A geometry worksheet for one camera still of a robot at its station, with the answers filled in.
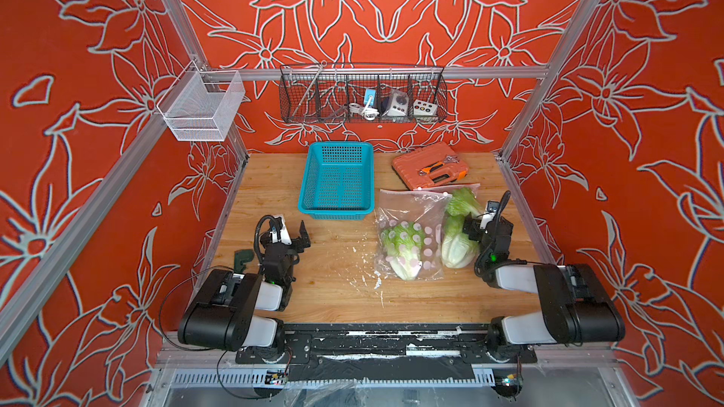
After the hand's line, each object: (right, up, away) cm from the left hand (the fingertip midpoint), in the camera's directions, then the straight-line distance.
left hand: (288, 223), depth 88 cm
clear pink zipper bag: (+46, +4, +9) cm, 47 cm away
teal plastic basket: (+15, +13, +22) cm, 30 cm away
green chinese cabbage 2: (+53, -7, -5) cm, 54 cm away
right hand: (+63, +3, +2) cm, 63 cm away
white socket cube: (+45, +38, +6) cm, 60 cm away
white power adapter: (+36, +39, +2) cm, 53 cm away
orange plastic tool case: (+42, +19, +22) cm, 51 cm away
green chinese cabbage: (+36, -6, -4) cm, 37 cm away
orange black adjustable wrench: (+51, +19, +19) cm, 57 cm away
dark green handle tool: (-15, -10, -1) cm, 18 cm away
